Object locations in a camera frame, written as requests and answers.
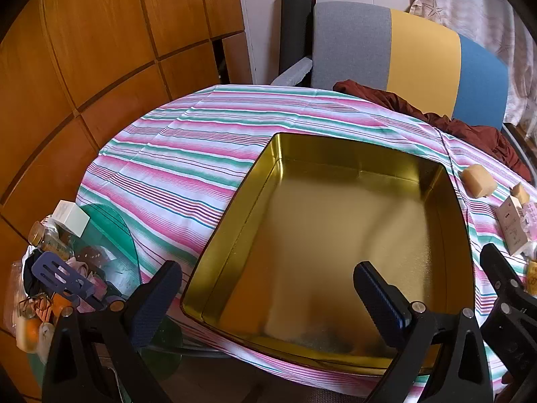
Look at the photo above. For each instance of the gold metal tin box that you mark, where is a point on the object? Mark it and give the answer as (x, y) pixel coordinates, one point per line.
(327, 226)

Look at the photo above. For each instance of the white and green box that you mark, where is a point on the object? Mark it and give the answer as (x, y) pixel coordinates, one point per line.
(69, 216)

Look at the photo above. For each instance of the grey yellow blue chair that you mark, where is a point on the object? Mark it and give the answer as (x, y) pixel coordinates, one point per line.
(423, 50)

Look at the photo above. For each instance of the dark red cloth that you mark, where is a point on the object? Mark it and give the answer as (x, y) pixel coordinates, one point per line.
(474, 130)

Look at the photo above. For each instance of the wooden wardrobe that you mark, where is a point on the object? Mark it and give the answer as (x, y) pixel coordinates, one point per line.
(84, 50)

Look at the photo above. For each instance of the glass jar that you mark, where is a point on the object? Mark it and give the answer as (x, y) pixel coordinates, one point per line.
(48, 239)

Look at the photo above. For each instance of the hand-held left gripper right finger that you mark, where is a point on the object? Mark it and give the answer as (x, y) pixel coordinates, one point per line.
(384, 298)

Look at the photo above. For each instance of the striped tablecloth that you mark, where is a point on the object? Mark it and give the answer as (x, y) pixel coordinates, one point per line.
(188, 155)

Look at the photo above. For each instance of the black rolled mat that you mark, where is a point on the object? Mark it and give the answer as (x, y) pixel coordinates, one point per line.
(295, 29)

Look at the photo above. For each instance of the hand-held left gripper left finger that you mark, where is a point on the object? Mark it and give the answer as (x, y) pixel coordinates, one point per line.
(151, 306)

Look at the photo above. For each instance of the grey foam piece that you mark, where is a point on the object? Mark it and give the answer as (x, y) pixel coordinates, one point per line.
(293, 73)

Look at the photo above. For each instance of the blue slotted spatula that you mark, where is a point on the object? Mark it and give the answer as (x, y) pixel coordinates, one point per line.
(63, 279)

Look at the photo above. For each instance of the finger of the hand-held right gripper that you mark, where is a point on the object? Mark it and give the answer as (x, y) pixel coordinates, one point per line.
(501, 273)

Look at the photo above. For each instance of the white carton box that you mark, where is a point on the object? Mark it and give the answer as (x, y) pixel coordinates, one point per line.
(512, 226)

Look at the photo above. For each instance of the beige sponge block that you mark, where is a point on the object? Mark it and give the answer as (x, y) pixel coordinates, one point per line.
(478, 180)

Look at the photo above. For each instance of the patterned beige curtain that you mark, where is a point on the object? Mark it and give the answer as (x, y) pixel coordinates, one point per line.
(482, 8)

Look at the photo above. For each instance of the pink cloth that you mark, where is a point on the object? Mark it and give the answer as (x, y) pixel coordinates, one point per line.
(90, 270)

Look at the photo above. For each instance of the small beige sponge piece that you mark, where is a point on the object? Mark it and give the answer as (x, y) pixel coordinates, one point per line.
(522, 194)

